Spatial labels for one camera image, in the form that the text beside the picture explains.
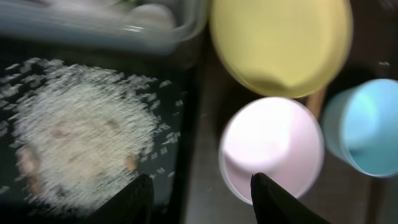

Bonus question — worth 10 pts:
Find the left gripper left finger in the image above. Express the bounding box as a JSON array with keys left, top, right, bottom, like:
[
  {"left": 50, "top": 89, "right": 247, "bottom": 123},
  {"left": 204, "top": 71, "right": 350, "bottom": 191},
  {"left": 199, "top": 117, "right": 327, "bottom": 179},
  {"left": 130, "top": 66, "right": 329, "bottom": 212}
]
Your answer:
[{"left": 83, "top": 174, "right": 154, "bottom": 224}]

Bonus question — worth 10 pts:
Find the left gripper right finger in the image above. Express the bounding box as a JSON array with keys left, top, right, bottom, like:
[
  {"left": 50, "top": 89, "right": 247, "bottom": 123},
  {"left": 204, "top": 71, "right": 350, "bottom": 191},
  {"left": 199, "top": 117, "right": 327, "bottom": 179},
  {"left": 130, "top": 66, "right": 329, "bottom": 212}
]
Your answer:
[{"left": 251, "top": 173, "right": 330, "bottom": 224}]

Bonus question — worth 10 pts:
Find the pile of rice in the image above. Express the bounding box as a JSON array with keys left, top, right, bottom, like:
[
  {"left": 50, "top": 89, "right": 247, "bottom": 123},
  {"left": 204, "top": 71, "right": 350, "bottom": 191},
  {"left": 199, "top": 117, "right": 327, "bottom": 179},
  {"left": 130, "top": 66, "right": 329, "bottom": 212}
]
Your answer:
[{"left": 1, "top": 58, "right": 180, "bottom": 216}]

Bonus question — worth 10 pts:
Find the yellow plate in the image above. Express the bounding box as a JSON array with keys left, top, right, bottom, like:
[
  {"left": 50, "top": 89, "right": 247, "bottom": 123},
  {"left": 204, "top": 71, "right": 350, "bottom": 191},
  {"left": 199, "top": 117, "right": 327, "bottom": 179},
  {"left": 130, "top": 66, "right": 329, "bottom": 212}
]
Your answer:
[{"left": 210, "top": 0, "right": 353, "bottom": 98}]

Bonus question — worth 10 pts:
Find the clear plastic bin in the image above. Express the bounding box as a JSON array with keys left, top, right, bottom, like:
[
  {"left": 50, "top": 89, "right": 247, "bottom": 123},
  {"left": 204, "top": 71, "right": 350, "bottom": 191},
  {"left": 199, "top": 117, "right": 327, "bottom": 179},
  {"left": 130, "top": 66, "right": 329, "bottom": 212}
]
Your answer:
[{"left": 1, "top": 1, "right": 208, "bottom": 55}]

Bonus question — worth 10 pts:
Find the black waste tray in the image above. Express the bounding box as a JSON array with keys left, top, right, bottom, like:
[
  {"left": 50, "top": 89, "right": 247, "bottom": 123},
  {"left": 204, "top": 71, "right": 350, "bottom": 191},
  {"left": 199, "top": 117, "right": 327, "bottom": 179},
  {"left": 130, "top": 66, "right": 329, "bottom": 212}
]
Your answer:
[{"left": 1, "top": 38, "right": 198, "bottom": 223}]

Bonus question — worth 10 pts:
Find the light blue bowl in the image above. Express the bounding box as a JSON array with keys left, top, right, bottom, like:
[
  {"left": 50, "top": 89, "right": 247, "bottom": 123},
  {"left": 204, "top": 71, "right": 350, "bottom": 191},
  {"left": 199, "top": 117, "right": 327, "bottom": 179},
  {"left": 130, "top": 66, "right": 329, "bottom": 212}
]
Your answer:
[{"left": 320, "top": 79, "right": 397, "bottom": 177}]

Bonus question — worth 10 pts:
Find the wooden chopstick right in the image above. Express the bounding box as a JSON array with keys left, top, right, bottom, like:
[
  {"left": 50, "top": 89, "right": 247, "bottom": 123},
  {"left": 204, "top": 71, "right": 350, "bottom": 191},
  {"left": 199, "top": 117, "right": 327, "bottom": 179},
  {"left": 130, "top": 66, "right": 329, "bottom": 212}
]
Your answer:
[{"left": 305, "top": 87, "right": 327, "bottom": 120}]

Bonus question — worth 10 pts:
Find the brown serving tray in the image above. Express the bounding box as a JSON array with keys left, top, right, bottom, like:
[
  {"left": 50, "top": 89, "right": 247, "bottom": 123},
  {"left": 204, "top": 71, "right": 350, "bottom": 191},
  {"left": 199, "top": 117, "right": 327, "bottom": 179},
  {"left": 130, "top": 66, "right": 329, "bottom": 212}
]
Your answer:
[{"left": 179, "top": 0, "right": 397, "bottom": 223}]

